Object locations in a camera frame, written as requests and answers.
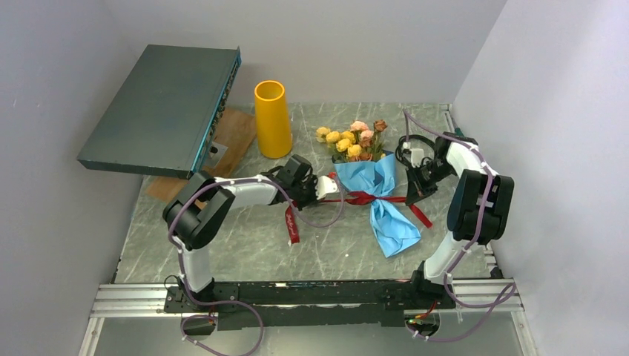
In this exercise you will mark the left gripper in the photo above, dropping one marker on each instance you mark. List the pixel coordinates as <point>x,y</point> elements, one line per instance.
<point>312,182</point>

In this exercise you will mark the artificial flower bunch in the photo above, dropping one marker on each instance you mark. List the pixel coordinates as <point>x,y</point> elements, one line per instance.
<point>360,143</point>

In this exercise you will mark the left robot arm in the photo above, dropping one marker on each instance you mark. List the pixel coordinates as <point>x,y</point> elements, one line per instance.
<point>197,212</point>

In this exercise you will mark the aluminium frame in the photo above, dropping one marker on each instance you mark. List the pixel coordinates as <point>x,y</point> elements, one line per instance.
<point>148,300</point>

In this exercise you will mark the blue wrapping paper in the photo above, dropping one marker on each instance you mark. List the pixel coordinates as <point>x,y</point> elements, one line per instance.
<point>393,231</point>

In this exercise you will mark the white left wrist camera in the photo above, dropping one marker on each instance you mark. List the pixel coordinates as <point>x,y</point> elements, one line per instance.
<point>325,186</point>

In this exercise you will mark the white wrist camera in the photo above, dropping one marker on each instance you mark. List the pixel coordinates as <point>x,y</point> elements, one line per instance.
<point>325,186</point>
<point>411,157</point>

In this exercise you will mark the metal switch stand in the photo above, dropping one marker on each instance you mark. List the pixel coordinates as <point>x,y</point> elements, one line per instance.
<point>215,153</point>

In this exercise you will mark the grey network switch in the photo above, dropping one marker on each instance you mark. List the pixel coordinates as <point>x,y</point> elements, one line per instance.
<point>163,119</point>

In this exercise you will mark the red ribbon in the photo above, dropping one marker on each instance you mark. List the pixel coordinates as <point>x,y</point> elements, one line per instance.
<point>357,198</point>

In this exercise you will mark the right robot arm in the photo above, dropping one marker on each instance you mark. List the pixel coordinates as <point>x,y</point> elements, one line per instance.
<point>476,215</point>

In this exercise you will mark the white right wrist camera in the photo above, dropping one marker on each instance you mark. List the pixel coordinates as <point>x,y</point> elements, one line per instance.
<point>411,157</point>

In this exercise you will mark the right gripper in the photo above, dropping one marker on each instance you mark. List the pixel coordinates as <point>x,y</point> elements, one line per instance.
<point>417,189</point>

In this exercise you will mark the yellow vase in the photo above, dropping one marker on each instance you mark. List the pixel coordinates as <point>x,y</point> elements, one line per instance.
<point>274,134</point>

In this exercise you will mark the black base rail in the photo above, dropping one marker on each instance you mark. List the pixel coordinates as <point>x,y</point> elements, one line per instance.
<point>239,305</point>

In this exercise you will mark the wooden board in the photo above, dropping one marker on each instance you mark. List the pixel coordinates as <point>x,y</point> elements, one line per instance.
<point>236,130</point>

